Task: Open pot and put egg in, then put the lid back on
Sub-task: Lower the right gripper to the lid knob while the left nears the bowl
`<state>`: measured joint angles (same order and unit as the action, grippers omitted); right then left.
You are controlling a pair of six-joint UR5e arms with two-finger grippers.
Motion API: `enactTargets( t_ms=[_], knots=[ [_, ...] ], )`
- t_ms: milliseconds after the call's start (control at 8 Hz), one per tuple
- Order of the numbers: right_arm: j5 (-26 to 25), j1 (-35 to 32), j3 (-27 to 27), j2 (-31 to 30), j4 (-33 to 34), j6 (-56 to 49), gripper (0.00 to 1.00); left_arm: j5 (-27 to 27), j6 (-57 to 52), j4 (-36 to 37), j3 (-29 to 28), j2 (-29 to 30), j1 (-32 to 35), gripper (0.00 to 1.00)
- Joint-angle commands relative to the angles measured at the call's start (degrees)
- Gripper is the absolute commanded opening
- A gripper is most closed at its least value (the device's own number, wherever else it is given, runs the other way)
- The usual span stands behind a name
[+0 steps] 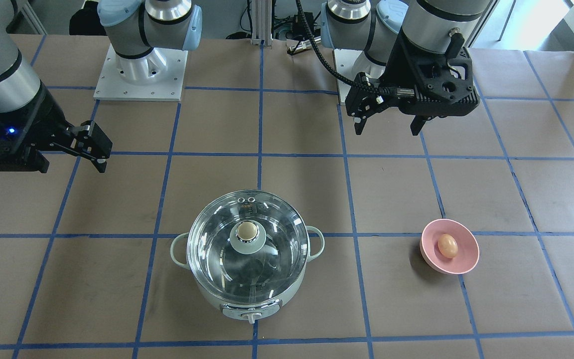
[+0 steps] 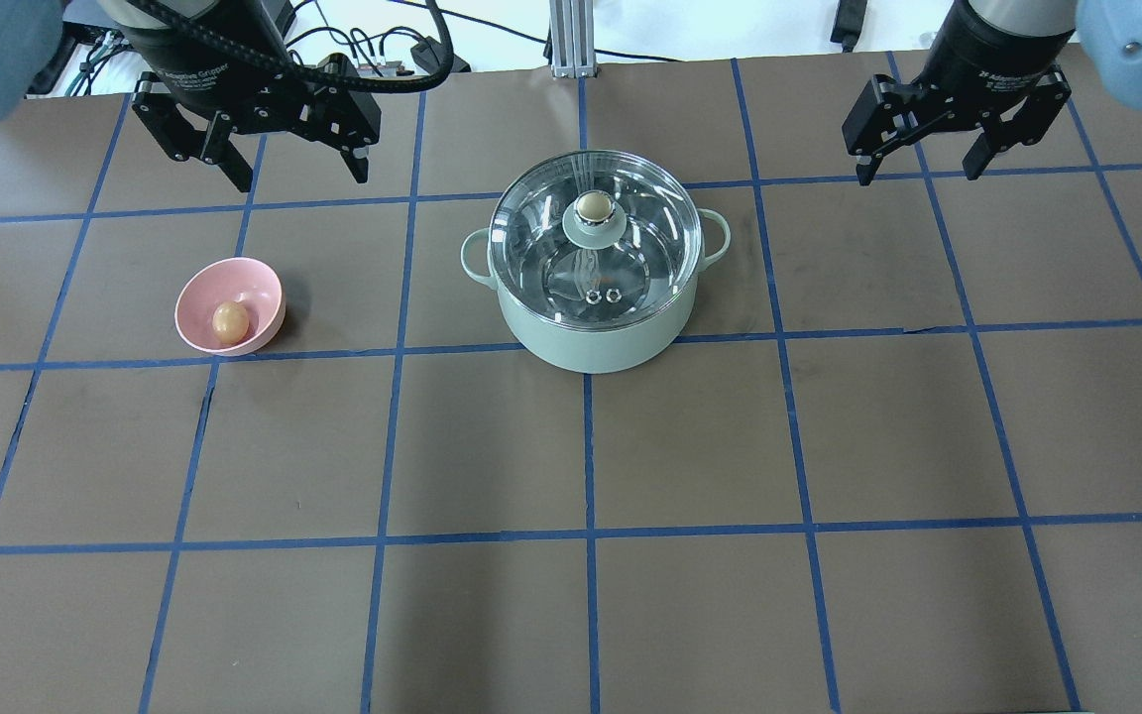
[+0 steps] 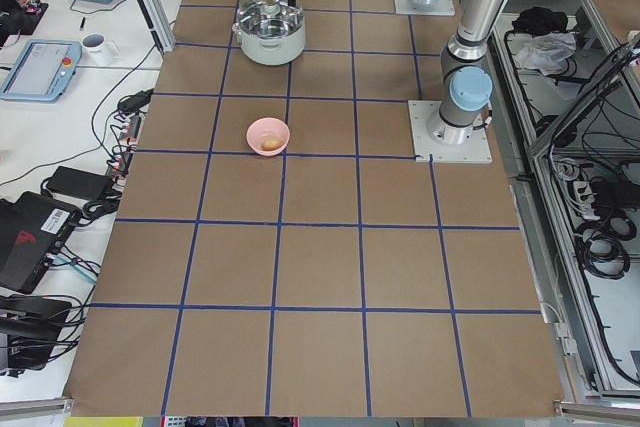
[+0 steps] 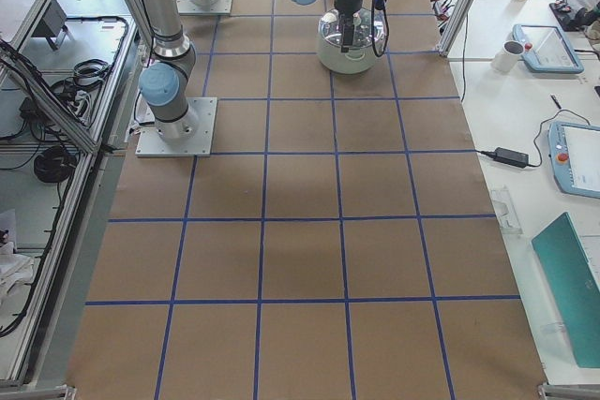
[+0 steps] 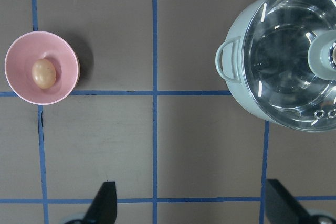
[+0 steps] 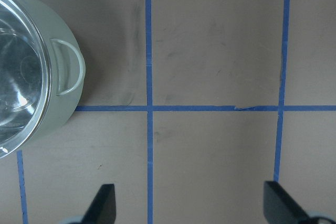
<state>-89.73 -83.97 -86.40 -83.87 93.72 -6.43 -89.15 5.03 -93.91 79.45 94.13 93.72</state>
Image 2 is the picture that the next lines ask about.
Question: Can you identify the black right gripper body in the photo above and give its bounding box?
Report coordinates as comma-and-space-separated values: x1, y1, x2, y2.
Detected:
917, 1, 1076, 110

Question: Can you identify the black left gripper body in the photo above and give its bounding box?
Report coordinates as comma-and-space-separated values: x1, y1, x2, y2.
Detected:
123, 1, 381, 135

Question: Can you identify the brown egg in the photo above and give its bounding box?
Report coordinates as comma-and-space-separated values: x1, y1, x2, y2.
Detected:
210, 300, 250, 347

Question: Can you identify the glass pot lid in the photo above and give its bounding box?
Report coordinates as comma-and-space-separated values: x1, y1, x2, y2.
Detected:
482, 150, 716, 331

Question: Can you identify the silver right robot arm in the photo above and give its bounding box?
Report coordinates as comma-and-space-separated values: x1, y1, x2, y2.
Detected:
841, 1, 1142, 185

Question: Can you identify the pink bowl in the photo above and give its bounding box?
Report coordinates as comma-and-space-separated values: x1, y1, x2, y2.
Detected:
172, 257, 286, 356

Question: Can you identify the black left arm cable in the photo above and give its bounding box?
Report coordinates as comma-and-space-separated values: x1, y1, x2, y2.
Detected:
130, 0, 456, 95

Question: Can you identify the aluminium frame post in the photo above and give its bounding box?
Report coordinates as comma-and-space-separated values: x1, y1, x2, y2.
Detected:
547, 0, 600, 78

